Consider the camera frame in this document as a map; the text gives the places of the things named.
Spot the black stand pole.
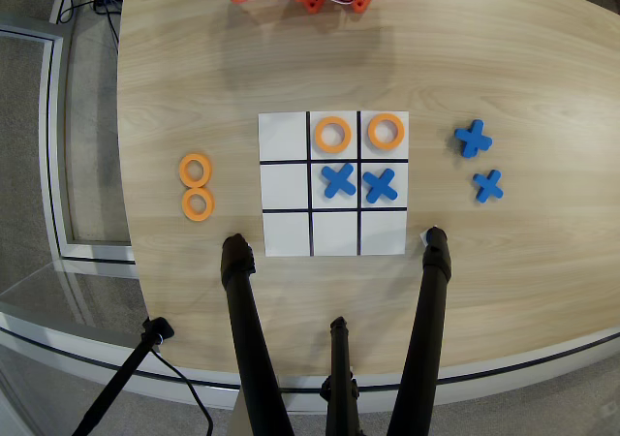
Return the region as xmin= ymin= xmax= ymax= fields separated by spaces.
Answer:
xmin=72 ymin=317 xmax=175 ymax=436

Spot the gray metal floor frame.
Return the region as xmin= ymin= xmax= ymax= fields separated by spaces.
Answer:
xmin=0 ymin=12 xmax=137 ymax=265

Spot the white tic-tac-toe grid sheet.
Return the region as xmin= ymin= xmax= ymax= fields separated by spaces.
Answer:
xmin=258 ymin=110 xmax=411 ymax=258

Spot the black stand cable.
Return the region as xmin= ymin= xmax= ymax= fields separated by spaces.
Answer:
xmin=149 ymin=348 xmax=214 ymax=436

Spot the orange foam ring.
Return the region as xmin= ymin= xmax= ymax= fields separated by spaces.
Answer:
xmin=181 ymin=187 xmax=215 ymax=223
xmin=314 ymin=115 xmax=353 ymax=155
xmin=178 ymin=152 xmax=213 ymax=189
xmin=367 ymin=112 xmax=406 ymax=150

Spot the short black tripod leg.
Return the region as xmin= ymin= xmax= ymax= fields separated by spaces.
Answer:
xmin=319 ymin=316 xmax=362 ymax=436

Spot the blue foam cross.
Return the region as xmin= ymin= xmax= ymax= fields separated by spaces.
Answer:
xmin=472 ymin=169 xmax=505 ymax=204
xmin=320 ymin=162 xmax=358 ymax=200
xmin=361 ymin=168 xmax=400 ymax=204
xmin=453 ymin=118 xmax=494 ymax=159

